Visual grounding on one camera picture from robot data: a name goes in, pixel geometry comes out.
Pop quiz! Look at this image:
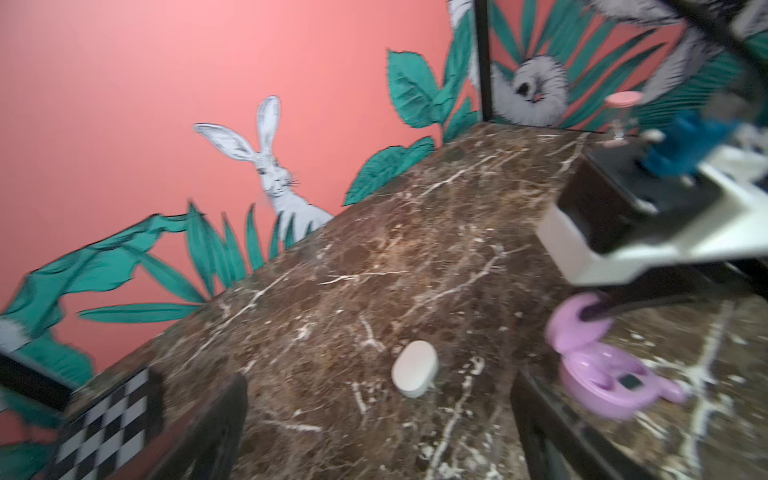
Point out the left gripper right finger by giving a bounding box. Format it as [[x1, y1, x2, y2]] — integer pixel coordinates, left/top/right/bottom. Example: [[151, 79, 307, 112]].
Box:
[[510, 368, 654, 480]]

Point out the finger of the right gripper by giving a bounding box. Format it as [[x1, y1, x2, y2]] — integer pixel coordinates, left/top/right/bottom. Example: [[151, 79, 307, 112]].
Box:
[[579, 266, 738, 321]]

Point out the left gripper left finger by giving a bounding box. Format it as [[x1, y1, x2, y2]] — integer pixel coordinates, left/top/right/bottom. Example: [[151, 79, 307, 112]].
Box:
[[109, 373, 249, 479]]

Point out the pink earbud charging case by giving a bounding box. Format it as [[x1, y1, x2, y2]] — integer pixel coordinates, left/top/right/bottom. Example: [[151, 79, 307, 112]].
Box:
[[545, 292, 688, 420]]

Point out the white earbud charging case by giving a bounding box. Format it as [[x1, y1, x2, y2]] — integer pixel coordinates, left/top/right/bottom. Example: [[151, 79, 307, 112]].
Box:
[[391, 340, 439, 398]]

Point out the black white checkerboard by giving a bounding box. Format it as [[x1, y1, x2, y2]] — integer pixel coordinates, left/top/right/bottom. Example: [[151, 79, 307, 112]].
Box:
[[43, 367, 164, 479]]

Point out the black left frame post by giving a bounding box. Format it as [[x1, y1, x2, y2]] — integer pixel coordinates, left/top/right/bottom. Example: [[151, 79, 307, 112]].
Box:
[[1, 352, 75, 412]]

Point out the black frame post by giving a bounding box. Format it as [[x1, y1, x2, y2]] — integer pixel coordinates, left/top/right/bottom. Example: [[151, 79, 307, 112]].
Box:
[[474, 0, 493, 122], [1, 352, 75, 412]]

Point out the black right frame post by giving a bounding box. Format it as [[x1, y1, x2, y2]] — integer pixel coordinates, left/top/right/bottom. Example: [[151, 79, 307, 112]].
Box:
[[474, 0, 493, 122]]

